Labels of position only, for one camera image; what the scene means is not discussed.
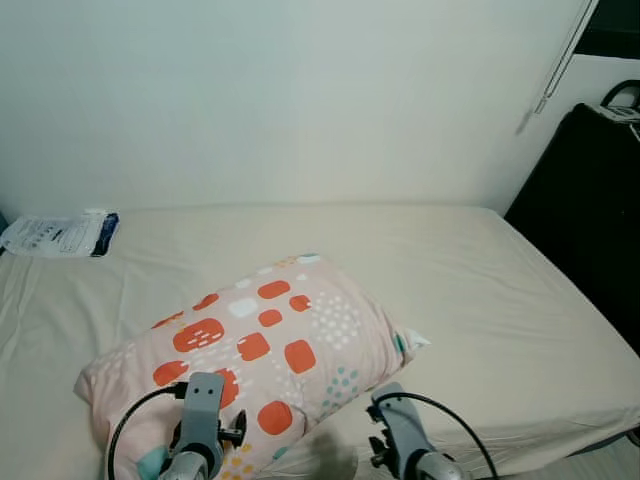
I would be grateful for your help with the pink pillow with coloured spots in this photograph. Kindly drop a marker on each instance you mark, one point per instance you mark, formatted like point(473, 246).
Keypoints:
point(300, 330)

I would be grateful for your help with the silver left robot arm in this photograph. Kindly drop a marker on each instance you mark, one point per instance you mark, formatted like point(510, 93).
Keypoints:
point(190, 467)

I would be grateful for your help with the bed with beige sheet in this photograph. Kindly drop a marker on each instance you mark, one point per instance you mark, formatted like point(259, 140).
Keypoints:
point(500, 320)

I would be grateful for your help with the white plastic packet blue edge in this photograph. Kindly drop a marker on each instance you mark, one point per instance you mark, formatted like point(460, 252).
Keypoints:
point(55, 235)

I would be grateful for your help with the dark window opening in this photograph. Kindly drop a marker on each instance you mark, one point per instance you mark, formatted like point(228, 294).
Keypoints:
point(615, 20)

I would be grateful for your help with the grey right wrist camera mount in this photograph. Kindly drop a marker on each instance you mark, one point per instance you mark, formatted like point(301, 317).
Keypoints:
point(400, 420)

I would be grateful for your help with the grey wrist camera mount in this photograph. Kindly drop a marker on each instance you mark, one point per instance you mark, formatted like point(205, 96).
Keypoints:
point(203, 400)
point(400, 420)

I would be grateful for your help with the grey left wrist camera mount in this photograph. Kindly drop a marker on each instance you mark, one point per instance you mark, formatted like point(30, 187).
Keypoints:
point(203, 400)

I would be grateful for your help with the white hanging wall rod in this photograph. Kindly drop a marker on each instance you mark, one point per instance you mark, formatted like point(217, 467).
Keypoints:
point(568, 55)

